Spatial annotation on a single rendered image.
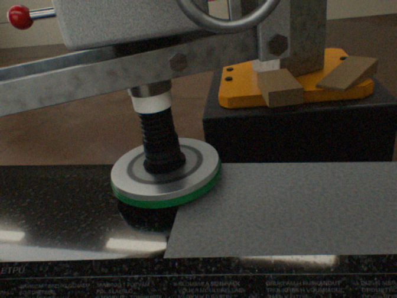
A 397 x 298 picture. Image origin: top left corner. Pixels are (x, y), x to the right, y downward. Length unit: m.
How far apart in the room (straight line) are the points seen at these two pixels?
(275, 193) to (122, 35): 0.38
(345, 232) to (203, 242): 0.21
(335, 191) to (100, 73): 0.44
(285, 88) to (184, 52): 0.55
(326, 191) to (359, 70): 0.66
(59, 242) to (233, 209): 0.30
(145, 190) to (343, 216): 0.33
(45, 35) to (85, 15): 7.61
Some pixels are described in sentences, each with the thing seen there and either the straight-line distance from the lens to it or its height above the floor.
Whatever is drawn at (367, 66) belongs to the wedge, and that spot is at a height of 0.82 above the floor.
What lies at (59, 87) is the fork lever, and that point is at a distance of 0.58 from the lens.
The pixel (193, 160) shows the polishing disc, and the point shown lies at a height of 0.85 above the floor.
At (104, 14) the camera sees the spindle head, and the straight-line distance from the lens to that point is 0.50.
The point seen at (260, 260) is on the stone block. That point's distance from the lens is 0.55.
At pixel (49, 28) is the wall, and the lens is 8.02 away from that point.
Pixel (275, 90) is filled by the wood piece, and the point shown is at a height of 0.83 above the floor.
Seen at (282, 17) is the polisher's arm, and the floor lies 1.10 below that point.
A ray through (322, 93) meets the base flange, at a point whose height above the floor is 0.77.
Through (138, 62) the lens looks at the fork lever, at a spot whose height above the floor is 1.07.
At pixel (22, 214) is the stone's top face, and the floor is 0.80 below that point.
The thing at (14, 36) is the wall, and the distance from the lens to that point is 8.57.
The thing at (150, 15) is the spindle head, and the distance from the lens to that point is 0.50.
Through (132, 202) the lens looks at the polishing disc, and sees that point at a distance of 0.64.
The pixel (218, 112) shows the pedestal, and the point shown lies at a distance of 1.17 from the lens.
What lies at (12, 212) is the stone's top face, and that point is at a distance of 0.80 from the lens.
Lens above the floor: 1.20
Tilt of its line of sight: 28 degrees down
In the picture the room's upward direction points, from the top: 8 degrees counter-clockwise
